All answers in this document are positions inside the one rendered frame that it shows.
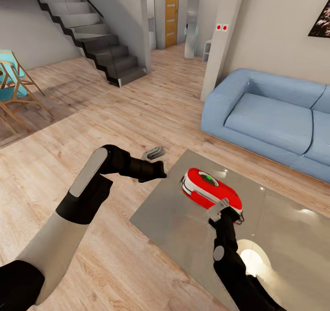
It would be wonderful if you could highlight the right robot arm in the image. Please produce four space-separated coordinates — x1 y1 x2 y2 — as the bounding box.
207 198 286 311

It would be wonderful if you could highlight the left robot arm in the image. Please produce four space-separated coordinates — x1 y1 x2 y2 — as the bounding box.
0 145 167 311

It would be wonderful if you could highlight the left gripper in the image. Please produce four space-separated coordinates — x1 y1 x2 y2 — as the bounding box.
133 159 167 183

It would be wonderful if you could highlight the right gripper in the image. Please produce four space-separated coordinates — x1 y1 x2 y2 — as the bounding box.
209 206 241 233

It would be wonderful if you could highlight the radio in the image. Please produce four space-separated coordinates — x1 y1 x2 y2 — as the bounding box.
180 168 245 225

